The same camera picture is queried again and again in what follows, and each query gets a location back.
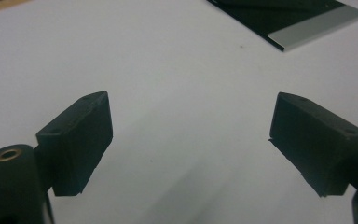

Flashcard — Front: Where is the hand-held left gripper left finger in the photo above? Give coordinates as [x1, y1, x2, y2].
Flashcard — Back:
[35, 91, 114, 197]

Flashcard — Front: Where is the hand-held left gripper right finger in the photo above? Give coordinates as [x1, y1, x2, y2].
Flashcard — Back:
[268, 91, 358, 198]

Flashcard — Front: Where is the silver picture frame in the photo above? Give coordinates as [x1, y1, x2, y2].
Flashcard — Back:
[206, 0, 358, 53]

